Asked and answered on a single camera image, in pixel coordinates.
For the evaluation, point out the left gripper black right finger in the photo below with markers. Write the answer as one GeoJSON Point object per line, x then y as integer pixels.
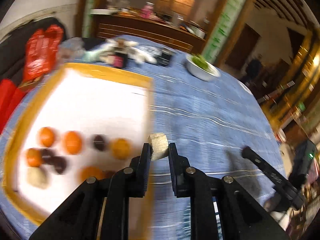
{"type": "Point", "coordinates": [178, 165]}

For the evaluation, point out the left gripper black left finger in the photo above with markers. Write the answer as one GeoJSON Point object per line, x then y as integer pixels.
{"type": "Point", "coordinates": [141, 166]}

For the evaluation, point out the large orange fruit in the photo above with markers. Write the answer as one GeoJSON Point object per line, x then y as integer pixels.
{"type": "Point", "coordinates": [121, 148]}

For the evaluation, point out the beige cake piece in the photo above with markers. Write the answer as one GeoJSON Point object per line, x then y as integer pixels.
{"type": "Point", "coordinates": [159, 146]}

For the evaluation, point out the dark purple plum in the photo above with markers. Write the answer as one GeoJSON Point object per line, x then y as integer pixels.
{"type": "Point", "coordinates": [100, 142]}
{"type": "Point", "coordinates": [59, 163]}

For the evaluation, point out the small orange tangerine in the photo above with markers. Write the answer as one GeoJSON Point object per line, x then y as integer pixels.
{"type": "Point", "coordinates": [72, 142]}

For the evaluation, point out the blue plaid tablecloth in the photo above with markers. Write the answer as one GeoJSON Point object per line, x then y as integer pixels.
{"type": "Point", "coordinates": [210, 122]}

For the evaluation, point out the yellow cardboard box tray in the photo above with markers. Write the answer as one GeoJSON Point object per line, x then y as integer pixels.
{"type": "Point", "coordinates": [78, 162]}

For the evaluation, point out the orange fruit in box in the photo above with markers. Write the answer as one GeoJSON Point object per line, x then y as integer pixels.
{"type": "Point", "coordinates": [46, 136]}

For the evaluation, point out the white bowl of greens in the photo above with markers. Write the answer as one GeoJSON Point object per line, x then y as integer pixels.
{"type": "Point", "coordinates": [200, 68]}

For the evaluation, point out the black small device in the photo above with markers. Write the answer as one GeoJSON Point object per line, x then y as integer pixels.
{"type": "Point", "coordinates": [165, 57]}

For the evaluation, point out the white plush toy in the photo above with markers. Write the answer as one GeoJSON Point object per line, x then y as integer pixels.
{"type": "Point", "coordinates": [116, 53]}

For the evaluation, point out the wooden sideboard cabinet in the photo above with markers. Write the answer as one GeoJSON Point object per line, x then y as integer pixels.
{"type": "Point", "coordinates": [109, 23]}

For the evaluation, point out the pink bottle on cabinet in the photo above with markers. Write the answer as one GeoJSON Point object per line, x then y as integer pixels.
{"type": "Point", "coordinates": [147, 10]}

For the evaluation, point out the red plastic bag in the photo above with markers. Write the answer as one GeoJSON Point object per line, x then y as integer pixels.
{"type": "Point", "coordinates": [41, 50]}

